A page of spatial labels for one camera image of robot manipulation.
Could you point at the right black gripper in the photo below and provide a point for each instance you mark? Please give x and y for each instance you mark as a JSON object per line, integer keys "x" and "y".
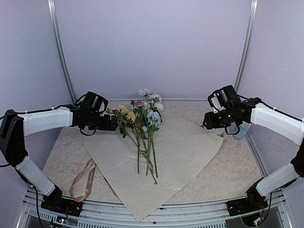
{"x": 210, "y": 122}

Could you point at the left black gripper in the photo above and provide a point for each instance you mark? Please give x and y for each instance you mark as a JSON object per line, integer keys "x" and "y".
{"x": 106, "y": 126}

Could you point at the pink rose stem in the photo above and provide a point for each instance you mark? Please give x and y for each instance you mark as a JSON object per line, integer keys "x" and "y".
{"x": 120, "y": 121}

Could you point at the yellow rose bunch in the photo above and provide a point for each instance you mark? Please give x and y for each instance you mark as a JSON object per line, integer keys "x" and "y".
{"x": 130, "y": 133}

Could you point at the dried mauve flower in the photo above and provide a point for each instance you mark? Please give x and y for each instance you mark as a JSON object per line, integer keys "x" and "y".
{"x": 141, "y": 132}

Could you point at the white rose stem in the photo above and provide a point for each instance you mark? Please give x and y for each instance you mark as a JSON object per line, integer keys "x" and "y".
{"x": 153, "y": 121}

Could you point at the white pink flower stem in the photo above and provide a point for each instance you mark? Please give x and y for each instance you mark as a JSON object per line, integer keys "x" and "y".
{"x": 154, "y": 98}

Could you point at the pink wrapping paper sheet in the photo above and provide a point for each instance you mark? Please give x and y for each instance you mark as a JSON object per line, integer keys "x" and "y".
{"x": 181, "y": 151}

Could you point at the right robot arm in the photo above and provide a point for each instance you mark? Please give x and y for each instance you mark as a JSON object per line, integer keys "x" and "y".
{"x": 230, "y": 108}

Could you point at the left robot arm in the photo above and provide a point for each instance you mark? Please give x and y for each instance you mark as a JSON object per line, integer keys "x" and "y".
{"x": 88, "y": 112}

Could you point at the light blue cup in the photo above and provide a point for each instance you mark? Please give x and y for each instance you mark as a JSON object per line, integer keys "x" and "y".
{"x": 244, "y": 127}

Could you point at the tan ribbon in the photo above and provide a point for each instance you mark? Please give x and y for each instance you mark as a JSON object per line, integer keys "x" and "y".
{"x": 82, "y": 184}

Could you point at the right aluminium frame post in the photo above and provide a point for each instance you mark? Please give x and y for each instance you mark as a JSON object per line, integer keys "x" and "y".
{"x": 247, "y": 42}

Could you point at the aluminium frame post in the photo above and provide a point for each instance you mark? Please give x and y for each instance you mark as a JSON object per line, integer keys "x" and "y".
{"x": 55, "y": 25}
{"x": 247, "y": 42}

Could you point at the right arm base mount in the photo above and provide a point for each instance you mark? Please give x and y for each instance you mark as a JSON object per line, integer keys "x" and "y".
{"x": 252, "y": 202}

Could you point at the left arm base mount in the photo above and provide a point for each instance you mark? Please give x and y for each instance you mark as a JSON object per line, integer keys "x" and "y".
{"x": 59, "y": 204}

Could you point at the front aluminium rail base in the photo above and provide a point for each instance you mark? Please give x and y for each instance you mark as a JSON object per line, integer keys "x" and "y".
{"x": 93, "y": 214}

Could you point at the left aluminium frame post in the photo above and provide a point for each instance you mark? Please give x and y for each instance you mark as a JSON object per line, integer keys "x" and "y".
{"x": 55, "y": 25}

